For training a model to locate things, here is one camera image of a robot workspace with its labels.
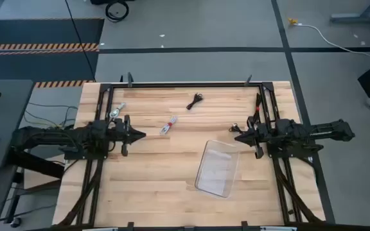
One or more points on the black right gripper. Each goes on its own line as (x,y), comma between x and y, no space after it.
(259,136)

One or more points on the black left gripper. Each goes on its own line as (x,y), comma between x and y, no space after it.
(122,130)

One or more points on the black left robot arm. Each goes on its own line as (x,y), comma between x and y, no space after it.
(53,136)

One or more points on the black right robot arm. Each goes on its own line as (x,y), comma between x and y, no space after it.
(307,131)

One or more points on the clear plastic container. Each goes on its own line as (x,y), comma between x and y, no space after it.
(217,168)

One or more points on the white bar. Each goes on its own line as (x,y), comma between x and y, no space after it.
(278,229)
(101,229)

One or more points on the yellow plug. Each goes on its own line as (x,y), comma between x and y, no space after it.
(292,21)

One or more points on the grey desk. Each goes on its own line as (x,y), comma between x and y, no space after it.
(8,122)

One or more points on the black mat with hazard stripes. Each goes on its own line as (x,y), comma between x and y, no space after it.
(40,35)

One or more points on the grey table leg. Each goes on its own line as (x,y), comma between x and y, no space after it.
(355,16)

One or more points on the black aluminium table frame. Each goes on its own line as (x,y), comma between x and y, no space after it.
(188,85)

